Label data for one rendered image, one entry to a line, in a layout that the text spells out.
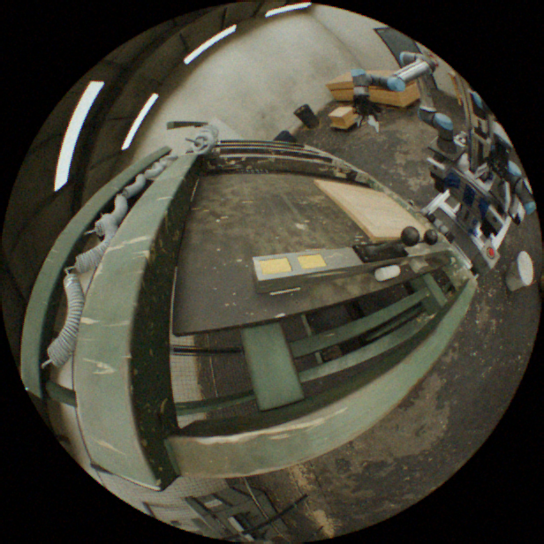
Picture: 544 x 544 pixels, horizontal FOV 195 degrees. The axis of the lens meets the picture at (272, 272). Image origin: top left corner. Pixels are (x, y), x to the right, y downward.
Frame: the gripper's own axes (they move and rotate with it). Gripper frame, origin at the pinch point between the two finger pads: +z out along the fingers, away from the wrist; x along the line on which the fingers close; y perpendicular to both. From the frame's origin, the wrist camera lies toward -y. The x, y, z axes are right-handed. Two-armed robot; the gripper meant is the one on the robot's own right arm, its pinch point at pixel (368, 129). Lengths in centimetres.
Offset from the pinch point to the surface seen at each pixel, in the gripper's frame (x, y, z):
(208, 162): -13, 84, -3
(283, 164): -12, 48, 14
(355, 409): 81, 70, 5
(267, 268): 58, 74, 3
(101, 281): 61, 94, -12
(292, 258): 56, 69, 5
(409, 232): 63, 49, 2
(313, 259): 57, 65, 7
